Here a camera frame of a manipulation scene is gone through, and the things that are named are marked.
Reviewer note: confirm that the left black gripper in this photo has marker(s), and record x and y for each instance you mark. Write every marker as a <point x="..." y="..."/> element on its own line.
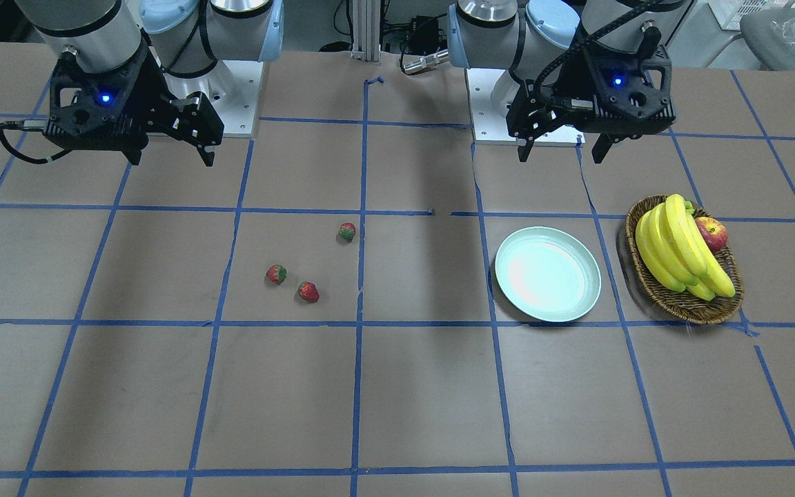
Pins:
<point x="564" y="84"/>

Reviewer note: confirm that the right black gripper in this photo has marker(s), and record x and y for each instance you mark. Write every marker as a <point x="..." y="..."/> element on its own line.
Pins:
<point x="156" y="96"/>

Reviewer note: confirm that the red strawberry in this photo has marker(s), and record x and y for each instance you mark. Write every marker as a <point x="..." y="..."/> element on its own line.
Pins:
<point x="347" y="232"/>
<point x="276" y="274"/>
<point x="308" y="292"/>

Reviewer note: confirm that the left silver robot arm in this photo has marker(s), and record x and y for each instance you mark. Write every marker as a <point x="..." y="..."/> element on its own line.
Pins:
<point x="530" y="39"/>

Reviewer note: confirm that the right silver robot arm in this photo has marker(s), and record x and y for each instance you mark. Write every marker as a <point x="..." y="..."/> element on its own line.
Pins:
<point x="187" y="38"/>

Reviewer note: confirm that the pale green plate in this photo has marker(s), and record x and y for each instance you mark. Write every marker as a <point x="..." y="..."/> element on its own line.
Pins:
<point x="548" y="274"/>

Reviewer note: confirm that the yellow banana bunch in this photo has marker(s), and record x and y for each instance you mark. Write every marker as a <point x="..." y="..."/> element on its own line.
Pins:
<point x="670" y="245"/>

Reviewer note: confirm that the red apple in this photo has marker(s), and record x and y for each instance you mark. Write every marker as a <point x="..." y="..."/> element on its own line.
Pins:
<point x="714" y="233"/>

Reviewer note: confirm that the brown wicker basket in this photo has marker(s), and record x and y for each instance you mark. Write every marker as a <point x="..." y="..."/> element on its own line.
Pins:
<point x="683" y="306"/>

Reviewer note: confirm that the aluminium frame post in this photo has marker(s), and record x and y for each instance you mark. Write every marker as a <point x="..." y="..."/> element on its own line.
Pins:
<point x="365" y="28"/>

